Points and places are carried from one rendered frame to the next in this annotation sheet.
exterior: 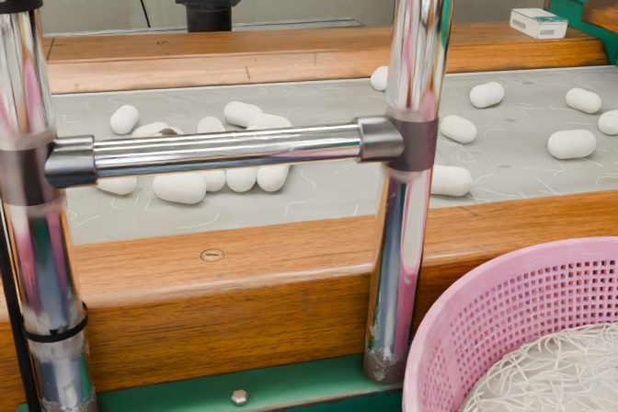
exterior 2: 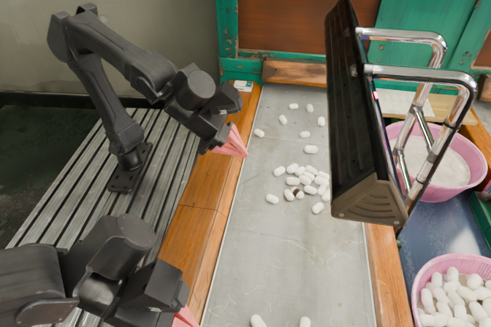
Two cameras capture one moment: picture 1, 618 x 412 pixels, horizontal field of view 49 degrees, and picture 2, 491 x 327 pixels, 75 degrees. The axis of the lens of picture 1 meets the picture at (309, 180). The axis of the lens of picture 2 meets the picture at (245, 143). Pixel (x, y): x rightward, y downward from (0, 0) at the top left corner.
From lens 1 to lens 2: 0.81 m
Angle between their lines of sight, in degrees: 55
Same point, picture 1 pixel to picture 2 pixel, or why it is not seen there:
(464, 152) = (312, 139)
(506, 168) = (324, 136)
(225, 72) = (237, 165)
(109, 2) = not seen: outside the picture
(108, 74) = (227, 195)
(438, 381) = not seen: hidden behind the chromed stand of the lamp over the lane
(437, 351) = not seen: hidden behind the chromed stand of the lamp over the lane
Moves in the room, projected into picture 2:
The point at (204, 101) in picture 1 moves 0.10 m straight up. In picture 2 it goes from (253, 177) to (253, 148)
